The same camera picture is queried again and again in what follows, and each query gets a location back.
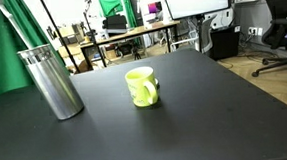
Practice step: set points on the white plastic spoon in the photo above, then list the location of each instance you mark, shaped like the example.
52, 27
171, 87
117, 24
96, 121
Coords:
13, 23

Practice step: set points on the stainless steel flask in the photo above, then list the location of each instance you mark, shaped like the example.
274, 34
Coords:
54, 88

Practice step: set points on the yellow green printed mug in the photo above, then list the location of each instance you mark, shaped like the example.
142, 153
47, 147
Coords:
139, 90

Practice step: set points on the small black tripod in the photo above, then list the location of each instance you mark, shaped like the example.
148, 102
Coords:
136, 53

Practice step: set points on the wooden background table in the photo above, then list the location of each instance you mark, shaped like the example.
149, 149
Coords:
130, 32

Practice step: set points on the black bulky background equipment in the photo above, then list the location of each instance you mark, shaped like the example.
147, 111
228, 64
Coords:
115, 22

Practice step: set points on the black monitor stand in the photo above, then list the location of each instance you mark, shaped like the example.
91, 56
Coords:
199, 33

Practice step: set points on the pink screen monitor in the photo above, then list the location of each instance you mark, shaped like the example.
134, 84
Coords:
154, 7

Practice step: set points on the white chair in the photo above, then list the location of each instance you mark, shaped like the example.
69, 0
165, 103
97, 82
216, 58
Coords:
209, 32

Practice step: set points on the green hanging cloth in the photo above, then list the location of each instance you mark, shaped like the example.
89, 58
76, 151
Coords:
110, 5

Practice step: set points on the black computer box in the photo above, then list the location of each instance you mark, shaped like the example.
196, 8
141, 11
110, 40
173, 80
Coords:
224, 43

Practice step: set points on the cardboard box stack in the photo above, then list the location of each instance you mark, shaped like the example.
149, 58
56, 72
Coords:
67, 31

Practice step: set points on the large white screen monitor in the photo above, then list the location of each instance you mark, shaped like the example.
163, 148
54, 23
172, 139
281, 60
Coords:
195, 0

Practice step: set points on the thin black stand pole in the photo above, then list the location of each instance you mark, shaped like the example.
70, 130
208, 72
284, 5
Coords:
59, 35

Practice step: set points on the black office chair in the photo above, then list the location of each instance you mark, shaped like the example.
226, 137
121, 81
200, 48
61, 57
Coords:
280, 1

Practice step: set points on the white wall outlet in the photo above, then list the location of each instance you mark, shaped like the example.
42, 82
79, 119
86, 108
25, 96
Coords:
253, 31

